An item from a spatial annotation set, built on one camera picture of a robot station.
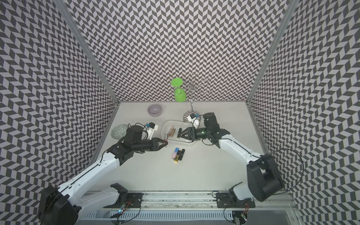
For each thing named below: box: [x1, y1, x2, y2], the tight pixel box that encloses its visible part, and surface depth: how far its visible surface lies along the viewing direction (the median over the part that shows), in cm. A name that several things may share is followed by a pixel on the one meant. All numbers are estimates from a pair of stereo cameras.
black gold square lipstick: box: [173, 150, 181, 164], surface depth 88 cm
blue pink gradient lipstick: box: [172, 147, 180, 160], surface depth 91 cm
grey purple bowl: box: [147, 104, 163, 118], surface depth 110 cm
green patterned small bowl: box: [110, 123, 128, 140], surface depth 100 cm
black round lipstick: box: [179, 148, 186, 161], surface depth 90 cm
